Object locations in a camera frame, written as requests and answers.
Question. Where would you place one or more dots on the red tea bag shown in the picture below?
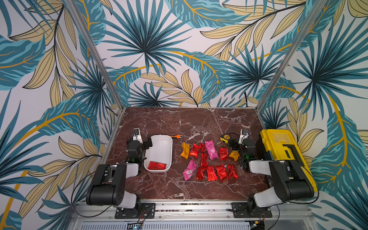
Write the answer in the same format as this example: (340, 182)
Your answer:
(223, 154)
(202, 147)
(204, 160)
(156, 166)
(200, 173)
(211, 173)
(195, 151)

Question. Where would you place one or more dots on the orange handled utility knife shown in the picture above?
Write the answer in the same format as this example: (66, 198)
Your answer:
(176, 136)

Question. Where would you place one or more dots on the aluminium front rail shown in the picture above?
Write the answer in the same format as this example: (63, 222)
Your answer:
(195, 215)

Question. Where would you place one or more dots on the white plastic storage box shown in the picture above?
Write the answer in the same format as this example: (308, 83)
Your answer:
(160, 153)

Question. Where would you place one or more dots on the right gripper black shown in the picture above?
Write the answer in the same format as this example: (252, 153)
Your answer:
(235, 144)

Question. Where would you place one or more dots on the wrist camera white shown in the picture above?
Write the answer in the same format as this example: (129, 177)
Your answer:
(137, 135)
(244, 134)

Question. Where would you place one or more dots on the yellow black toolbox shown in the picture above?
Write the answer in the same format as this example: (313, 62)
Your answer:
(280, 145)

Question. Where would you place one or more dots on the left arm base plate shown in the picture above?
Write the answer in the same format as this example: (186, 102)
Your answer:
(140, 211)

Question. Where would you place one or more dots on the magenta tea bag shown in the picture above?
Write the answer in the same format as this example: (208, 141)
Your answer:
(212, 152)
(190, 170)

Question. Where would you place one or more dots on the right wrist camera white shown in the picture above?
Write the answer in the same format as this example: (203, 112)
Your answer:
(244, 134)

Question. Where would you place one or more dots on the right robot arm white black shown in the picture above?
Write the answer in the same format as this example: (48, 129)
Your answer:
(282, 163)

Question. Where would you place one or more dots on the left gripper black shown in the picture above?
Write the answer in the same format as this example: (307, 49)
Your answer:
(149, 144)

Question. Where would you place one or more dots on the yellow black tape measure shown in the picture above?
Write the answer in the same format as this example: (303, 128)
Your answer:
(225, 138)

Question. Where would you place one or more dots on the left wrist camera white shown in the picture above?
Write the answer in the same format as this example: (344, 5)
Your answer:
(137, 135)

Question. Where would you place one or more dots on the orange tea bag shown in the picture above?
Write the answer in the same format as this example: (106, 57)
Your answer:
(186, 150)
(234, 155)

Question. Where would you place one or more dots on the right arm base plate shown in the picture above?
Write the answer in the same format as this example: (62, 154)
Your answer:
(249, 210)

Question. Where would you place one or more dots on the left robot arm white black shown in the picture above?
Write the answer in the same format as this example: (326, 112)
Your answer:
(108, 186)

